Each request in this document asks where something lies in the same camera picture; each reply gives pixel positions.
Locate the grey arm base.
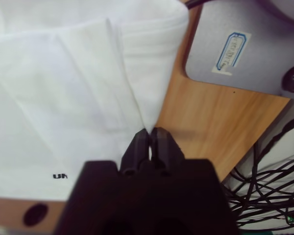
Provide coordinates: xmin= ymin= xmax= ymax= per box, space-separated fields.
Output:
xmin=185 ymin=0 xmax=294 ymax=100

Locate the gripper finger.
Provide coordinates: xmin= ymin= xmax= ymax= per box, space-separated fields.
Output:
xmin=149 ymin=126 xmax=187 ymax=175
xmin=120 ymin=129 xmax=152 ymax=175

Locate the twisted black floor cable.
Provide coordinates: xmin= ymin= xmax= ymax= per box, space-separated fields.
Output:
xmin=249 ymin=115 xmax=294 ymax=196

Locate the thin black floor cable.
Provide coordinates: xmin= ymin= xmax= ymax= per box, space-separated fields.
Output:
xmin=225 ymin=156 xmax=294 ymax=228

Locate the white t-shirt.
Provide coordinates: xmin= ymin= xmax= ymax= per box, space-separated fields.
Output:
xmin=0 ymin=0 xmax=189 ymax=203

